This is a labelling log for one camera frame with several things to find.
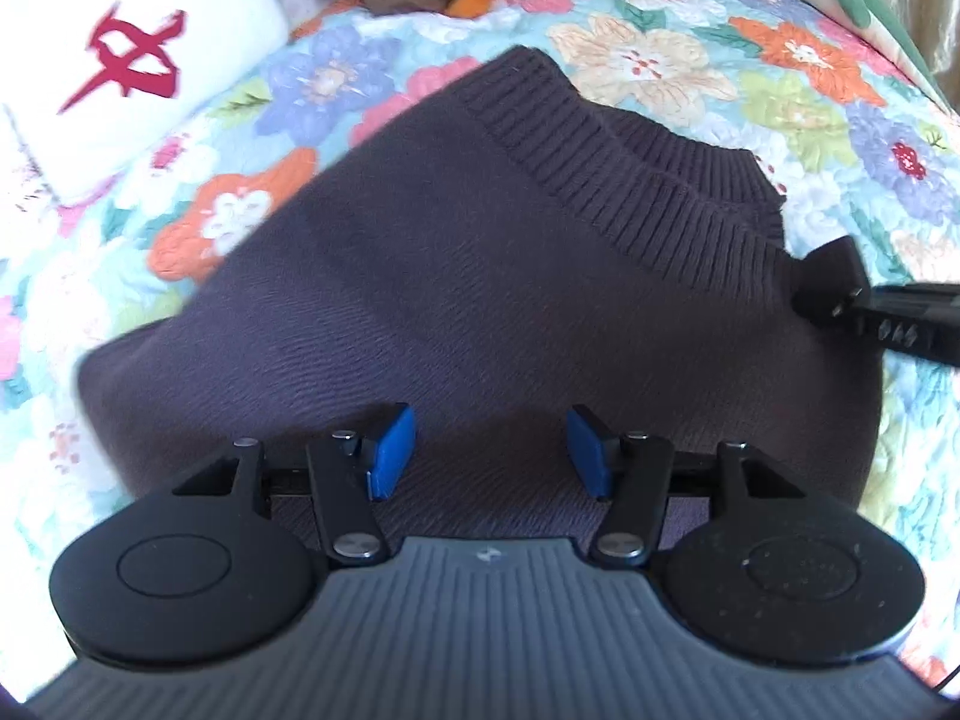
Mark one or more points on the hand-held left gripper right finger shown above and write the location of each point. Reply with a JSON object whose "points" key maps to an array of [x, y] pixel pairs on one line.
{"points": [[589, 454]]}

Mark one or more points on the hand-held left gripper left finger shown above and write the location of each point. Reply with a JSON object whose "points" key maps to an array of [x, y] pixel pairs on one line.
{"points": [[390, 454]]}

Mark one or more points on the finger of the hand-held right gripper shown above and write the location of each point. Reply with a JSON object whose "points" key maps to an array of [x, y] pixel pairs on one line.
{"points": [[829, 285]]}

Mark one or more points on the floral quilt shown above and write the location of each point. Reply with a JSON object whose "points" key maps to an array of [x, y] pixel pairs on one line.
{"points": [[825, 90]]}

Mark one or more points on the white embroidered pillow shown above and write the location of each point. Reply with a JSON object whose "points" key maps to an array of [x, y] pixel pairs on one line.
{"points": [[26, 165]]}

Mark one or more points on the white pillow with red print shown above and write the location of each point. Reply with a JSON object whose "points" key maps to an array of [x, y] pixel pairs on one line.
{"points": [[127, 67]]}

